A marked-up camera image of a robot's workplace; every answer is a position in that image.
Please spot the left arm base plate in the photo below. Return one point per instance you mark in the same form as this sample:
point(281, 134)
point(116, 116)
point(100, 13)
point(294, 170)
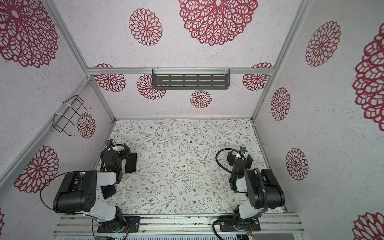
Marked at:
point(127, 224)

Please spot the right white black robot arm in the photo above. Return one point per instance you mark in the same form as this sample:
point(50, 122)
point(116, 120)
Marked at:
point(260, 187)

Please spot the black wire wall rack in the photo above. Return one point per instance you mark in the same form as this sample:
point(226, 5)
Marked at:
point(62, 119)

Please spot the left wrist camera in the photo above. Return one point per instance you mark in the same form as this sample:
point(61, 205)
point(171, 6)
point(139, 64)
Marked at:
point(110, 143)

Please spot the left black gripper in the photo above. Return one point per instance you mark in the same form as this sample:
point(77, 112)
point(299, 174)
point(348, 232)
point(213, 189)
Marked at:
point(119, 169)

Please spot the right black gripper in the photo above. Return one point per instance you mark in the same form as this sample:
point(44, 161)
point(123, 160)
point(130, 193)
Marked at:
point(238, 162)

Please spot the dark grey wall shelf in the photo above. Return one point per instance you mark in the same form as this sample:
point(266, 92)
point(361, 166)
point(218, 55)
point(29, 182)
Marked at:
point(191, 80)

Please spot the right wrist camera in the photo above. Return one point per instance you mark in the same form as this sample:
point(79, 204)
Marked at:
point(243, 150)

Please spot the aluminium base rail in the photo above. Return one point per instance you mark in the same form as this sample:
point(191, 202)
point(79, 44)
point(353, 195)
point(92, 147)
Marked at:
point(184, 224)

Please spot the black phone near left base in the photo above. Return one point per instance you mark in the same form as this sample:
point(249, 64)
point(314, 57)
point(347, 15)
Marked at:
point(108, 191)

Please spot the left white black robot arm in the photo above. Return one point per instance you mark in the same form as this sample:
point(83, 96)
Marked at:
point(78, 191)

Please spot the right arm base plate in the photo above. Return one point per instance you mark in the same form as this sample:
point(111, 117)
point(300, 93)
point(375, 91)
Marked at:
point(239, 224)

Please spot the black phone near left wall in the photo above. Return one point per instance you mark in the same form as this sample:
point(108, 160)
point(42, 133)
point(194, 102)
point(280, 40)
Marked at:
point(131, 163)

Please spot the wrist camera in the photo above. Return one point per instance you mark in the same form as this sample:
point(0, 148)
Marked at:
point(110, 143)
point(243, 150)

